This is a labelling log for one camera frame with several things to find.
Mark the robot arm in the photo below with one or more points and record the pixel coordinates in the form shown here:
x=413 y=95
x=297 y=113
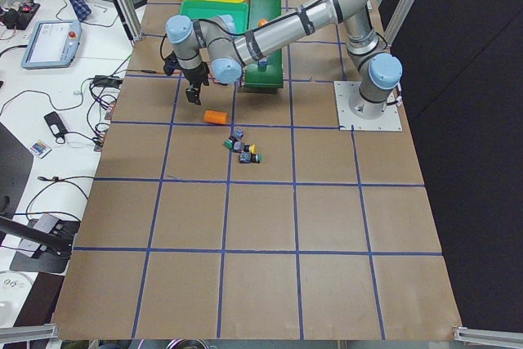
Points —
x=201 y=47

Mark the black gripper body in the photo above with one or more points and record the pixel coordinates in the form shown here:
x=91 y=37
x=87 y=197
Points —
x=195 y=75

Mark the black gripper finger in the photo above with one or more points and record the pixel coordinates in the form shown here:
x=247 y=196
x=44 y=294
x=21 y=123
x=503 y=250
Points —
x=193 y=95
x=203 y=81

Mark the green tray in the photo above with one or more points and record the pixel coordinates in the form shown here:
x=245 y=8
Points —
x=200 y=9

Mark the plain orange cylinder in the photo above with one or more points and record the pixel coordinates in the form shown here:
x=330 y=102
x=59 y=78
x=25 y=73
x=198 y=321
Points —
x=216 y=117

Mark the teach pendant tablet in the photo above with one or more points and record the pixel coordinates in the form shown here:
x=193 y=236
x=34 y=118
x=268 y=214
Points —
x=52 y=44

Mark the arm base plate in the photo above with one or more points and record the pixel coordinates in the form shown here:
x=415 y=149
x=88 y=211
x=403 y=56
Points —
x=354 y=113

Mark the green push button lower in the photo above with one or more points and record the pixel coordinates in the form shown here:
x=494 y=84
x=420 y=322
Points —
x=246 y=158

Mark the black switch block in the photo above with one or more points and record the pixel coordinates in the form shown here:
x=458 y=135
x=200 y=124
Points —
x=238 y=134

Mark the green push button upper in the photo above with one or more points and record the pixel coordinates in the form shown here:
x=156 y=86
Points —
x=229 y=144

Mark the green push button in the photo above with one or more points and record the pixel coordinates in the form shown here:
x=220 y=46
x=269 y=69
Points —
x=229 y=144
x=246 y=158

